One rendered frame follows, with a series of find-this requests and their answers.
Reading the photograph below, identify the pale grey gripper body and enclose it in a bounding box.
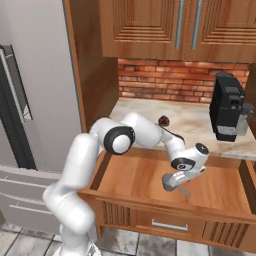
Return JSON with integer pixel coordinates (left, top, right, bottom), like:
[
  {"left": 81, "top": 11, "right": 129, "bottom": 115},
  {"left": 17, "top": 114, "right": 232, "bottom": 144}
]
[{"left": 161, "top": 171, "right": 200, "bottom": 193}]

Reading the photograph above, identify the tall wooden cupboard side panel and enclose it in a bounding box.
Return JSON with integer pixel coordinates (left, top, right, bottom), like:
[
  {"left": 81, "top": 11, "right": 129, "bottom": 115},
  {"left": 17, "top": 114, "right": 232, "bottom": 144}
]
[{"left": 62, "top": 0, "right": 120, "bottom": 134}]

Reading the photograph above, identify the silver drawer handle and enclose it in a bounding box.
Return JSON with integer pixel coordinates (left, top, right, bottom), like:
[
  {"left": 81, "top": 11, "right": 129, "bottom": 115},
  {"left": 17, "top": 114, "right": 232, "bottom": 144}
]
[{"left": 151, "top": 218, "right": 189, "bottom": 233}]

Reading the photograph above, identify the black coffee machine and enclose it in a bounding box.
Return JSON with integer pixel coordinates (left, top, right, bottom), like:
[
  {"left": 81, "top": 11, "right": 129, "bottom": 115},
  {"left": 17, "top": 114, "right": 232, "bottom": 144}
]
[{"left": 208, "top": 71, "right": 255, "bottom": 143}]

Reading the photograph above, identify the dark red round object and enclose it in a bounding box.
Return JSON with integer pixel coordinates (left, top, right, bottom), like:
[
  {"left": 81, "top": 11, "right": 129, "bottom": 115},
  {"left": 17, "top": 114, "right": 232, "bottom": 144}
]
[{"left": 158, "top": 115, "right": 171, "bottom": 128}]

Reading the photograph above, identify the open wooden drawer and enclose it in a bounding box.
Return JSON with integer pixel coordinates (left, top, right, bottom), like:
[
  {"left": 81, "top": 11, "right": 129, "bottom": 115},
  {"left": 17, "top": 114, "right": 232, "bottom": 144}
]
[{"left": 78, "top": 146, "right": 256, "bottom": 254}]

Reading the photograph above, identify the wooden cupboard door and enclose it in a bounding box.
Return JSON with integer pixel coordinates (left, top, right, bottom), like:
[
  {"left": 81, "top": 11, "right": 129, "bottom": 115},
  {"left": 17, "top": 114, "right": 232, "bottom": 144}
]
[
  {"left": 98, "top": 0, "right": 188, "bottom": 62},
  {"left": 184, "top": 0, "right": 256, "bottom": 65}
]

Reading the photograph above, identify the silver cupboard door handle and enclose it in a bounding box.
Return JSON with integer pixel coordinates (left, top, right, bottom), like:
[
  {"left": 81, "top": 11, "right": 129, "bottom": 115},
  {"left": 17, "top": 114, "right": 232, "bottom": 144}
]
[
  {"left": 191, "top": 0, "right": 204, "bottom": 51},
  {"left": 175, "top": 0, "right": 185, "bottom": 51}
]

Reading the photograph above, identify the grey fridge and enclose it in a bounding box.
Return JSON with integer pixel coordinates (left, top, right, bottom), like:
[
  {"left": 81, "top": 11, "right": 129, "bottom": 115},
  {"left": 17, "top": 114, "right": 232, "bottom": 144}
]
[{"left": 0, "top": 0, "right": 83, "bottom": 235}]

